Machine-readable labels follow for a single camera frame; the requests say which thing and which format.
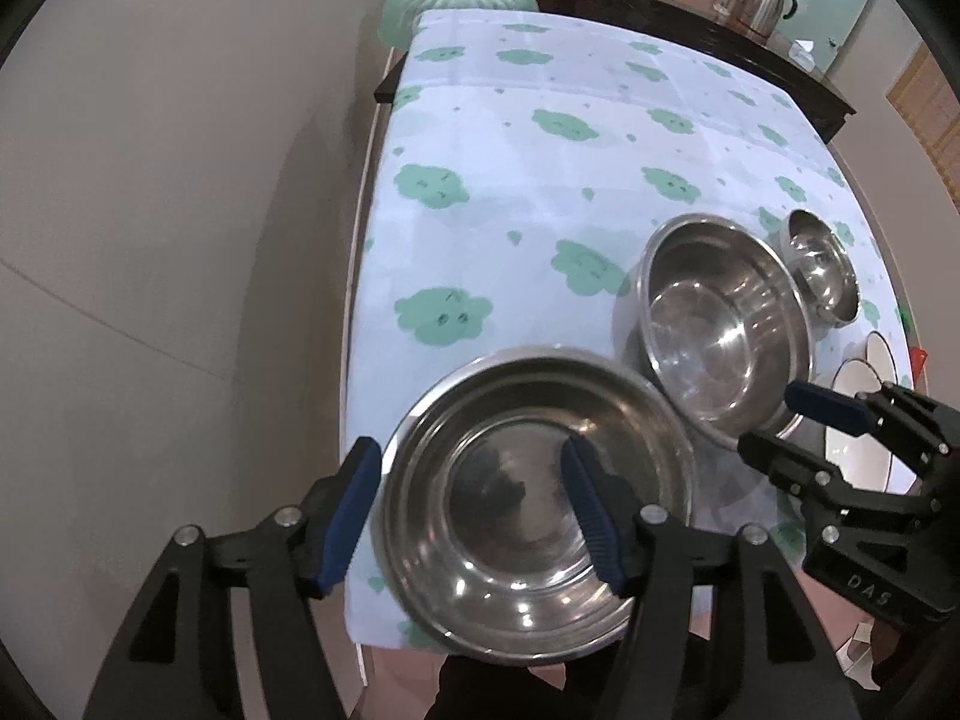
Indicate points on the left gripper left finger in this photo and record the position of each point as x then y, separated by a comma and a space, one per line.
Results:
295, 556

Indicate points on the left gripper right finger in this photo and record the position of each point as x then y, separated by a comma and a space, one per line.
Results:
682, 653

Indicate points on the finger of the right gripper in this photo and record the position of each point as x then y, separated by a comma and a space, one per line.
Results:
845, 414
813, 480

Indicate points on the large white enamel bowl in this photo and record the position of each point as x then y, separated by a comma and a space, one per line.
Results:
862, 460

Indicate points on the small steel bowl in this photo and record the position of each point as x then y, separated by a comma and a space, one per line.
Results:
820, 267

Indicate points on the large steel bowl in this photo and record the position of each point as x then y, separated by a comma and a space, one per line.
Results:
723, 329

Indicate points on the small white enamel bowl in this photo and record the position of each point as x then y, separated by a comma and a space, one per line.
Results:
879, 356

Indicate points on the orange floor toy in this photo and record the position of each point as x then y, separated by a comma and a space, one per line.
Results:
918, 358

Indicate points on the beige window curtain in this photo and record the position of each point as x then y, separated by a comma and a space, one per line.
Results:
925, 101

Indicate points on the white tissue box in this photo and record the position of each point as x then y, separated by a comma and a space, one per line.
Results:
799, 55

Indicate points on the steel thermos jug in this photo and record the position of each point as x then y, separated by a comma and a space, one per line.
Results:
762, 16

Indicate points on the dark wooden table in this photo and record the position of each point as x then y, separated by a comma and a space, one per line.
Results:
694, 24

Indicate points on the green plastic stool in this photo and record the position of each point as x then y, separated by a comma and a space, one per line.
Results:
399, 17

